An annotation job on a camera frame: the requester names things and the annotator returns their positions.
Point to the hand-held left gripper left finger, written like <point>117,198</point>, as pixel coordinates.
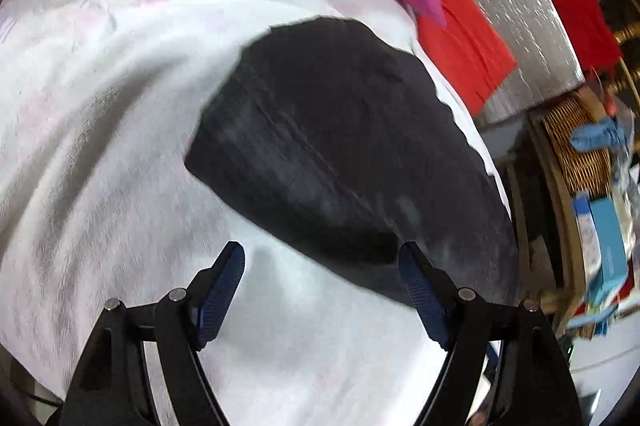
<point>222,291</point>

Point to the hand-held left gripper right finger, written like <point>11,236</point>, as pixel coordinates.
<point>422,296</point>

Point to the black garment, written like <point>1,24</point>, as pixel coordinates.
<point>325,131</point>

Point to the wooden shelf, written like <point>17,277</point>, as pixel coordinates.
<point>555,226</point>

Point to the white and blue box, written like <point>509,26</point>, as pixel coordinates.
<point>585,236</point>

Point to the teal box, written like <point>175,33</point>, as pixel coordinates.
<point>607,251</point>

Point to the wicker basket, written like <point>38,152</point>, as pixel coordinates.
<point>580,168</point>

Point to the white blanket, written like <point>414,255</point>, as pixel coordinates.
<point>100,106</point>

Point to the blue cloth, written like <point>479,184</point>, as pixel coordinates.
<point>600,136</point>

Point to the folded red cloth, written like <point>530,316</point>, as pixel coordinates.
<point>465,51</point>

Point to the silver quilted cover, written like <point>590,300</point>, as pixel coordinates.
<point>510,6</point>

